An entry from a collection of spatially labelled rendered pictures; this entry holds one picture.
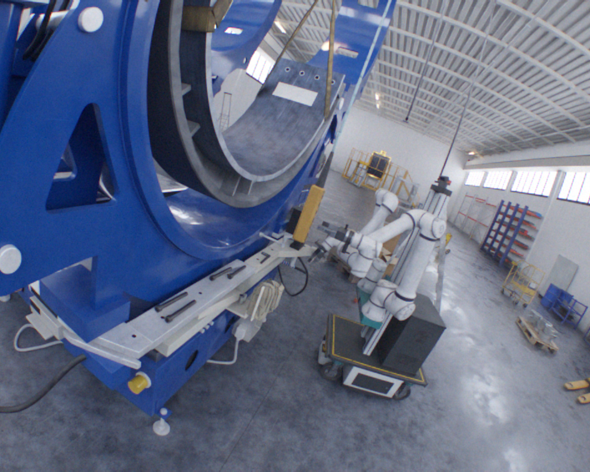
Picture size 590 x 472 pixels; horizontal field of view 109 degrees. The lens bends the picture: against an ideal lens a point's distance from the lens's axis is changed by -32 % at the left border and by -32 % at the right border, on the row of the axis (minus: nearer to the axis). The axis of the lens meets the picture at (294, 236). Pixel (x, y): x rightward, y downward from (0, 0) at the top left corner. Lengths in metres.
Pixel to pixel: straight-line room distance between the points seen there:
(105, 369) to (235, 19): 5.13
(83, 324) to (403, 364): 2.26
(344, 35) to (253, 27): 1.44
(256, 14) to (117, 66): 4.63
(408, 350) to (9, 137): 2.60
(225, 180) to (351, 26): 3.54
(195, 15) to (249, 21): 4.26
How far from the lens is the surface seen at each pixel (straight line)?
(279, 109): 2.81
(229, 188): 1.81
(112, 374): 1.21
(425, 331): 2.51
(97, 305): 1.16
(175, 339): 1.43
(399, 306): 2.13
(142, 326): 1.27
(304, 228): 1.68
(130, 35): 0.84
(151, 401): 1.71
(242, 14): 5.52
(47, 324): 1.38
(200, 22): 1.10
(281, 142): 2.50
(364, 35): 4.75
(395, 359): 2.61
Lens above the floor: 1.68
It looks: 16 degrees down
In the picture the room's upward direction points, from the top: 21 degrees clockwise
